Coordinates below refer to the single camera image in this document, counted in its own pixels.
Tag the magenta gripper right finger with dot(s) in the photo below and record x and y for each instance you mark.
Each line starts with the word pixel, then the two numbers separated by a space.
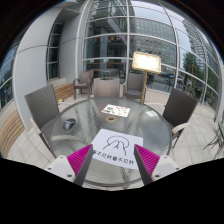
pixel 153 167

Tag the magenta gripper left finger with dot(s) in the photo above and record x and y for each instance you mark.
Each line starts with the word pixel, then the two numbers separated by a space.
pixel 73 167

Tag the white paper with mouse outline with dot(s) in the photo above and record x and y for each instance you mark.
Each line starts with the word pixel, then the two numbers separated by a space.
pixel 116 148

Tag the round glass table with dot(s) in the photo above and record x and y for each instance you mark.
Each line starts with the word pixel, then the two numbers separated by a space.
pixel 113 126

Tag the small round ashtray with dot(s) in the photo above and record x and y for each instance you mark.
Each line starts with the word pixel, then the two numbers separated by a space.
pixel 111 119

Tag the colourful menu card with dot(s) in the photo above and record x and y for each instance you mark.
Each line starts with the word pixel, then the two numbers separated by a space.
pixel 116 110

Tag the grey wicker chair right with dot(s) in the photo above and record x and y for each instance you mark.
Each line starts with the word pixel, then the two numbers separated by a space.
pixel 177 112

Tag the grey wicker chair left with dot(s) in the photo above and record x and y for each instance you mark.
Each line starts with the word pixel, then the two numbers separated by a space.
pixel 44 110

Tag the far right wicker chair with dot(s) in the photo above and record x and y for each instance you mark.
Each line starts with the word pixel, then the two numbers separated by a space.
pixel 133 88

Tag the grey wicker chair behind table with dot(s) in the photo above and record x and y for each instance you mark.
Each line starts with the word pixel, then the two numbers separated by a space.
pixel 106 87

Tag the far left wicker chair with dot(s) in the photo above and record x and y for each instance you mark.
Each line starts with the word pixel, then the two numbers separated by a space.
pixel 83 82

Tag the gold menu display stand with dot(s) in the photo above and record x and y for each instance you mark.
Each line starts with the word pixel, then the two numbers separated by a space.
pixel 147 63

